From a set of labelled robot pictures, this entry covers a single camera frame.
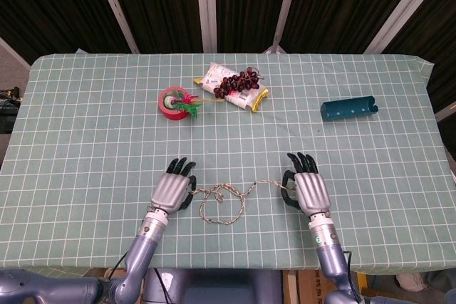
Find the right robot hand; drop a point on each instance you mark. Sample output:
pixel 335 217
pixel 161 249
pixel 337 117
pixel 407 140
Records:
pixel 310 190

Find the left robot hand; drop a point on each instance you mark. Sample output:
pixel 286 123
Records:
pixel 172 190

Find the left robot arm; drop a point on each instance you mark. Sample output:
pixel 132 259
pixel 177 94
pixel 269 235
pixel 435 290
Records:
pixel 107 268

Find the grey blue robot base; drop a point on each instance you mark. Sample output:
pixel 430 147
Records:
pixel 213 288

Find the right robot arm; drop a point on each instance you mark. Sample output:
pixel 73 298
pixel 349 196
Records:
pixel 338 265

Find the green checkered tablecloth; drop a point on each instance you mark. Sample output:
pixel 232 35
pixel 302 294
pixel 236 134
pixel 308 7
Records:
pixel 228 133

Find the red tape roll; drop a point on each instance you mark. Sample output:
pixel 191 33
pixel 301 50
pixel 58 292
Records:
pixel 171 106

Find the green red plastic plant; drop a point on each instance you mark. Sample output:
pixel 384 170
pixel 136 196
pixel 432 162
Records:
pixel 189 103

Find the teal cylinder block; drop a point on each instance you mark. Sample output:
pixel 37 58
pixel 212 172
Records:
pixel 349 108

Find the cardboard box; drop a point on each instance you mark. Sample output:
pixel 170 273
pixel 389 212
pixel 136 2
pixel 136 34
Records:
pixel 313 288

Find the white yellow snack bag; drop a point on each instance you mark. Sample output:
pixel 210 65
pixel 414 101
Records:
pixel 242 94

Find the dark red grape bunch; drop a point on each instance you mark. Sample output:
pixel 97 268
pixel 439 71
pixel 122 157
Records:
pixel 237 81

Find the black curtain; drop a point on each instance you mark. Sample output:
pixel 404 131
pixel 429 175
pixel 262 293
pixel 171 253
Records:
pixel 228 5

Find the white frame post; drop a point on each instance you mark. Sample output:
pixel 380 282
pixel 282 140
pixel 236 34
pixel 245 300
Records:
pixel 206 6
pixel 283 6
pixel 114 6
pixel 402 6

